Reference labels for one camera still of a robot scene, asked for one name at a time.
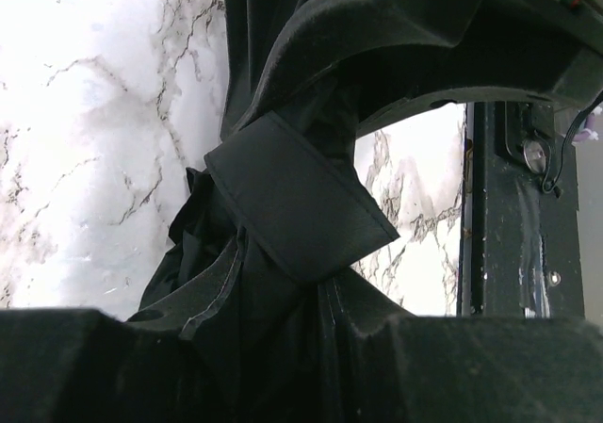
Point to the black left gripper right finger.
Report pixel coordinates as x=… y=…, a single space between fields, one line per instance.
x=382 y=364

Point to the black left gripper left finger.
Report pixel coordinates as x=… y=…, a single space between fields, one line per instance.
x=177 y=360

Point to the black folding umbrella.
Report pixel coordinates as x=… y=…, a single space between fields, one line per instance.
x=283 y=188

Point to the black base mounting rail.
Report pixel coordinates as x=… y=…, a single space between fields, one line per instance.
x=520 y=239

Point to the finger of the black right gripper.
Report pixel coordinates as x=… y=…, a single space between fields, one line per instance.
x=534 y=51
x=279 y=47

